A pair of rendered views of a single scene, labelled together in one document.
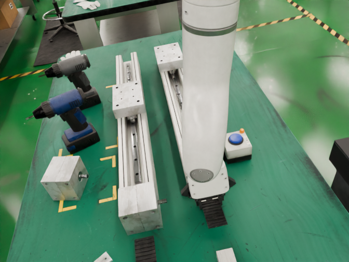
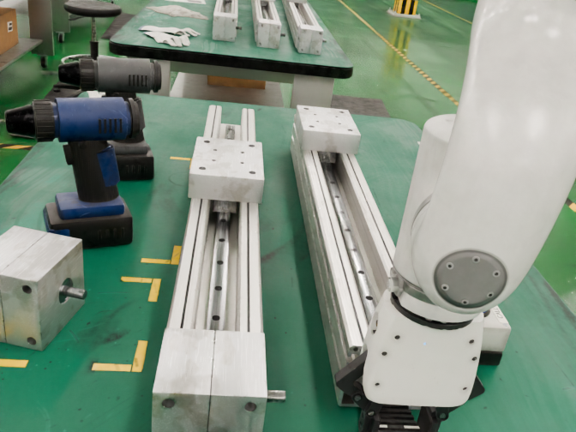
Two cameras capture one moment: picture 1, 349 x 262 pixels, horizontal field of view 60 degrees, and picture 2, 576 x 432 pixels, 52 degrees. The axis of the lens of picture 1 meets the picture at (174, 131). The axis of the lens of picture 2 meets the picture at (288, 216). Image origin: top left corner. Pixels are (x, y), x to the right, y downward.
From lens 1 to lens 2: 0.30 m
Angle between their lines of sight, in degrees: 16
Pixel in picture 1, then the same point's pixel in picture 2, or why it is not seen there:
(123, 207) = (171, 373)
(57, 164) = (19, 242)
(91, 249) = not seen: outside the picture
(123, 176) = (184, 308)
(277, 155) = (561, 372)
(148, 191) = (247, 352)
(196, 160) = (478, 218)
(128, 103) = (228, 171)
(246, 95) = not seen: hidden behind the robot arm
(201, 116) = (529, 87)
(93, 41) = not seen: hidden behind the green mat
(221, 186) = (455, 381)
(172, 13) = (320, 101)
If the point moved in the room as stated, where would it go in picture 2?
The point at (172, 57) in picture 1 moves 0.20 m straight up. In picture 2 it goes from (335, 127) to (352, 20)
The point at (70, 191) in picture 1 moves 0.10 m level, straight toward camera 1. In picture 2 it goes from (29, 315) to (49, 372)
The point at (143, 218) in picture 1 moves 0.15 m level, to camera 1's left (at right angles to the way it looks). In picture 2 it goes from (215, 421) to (44, 409)
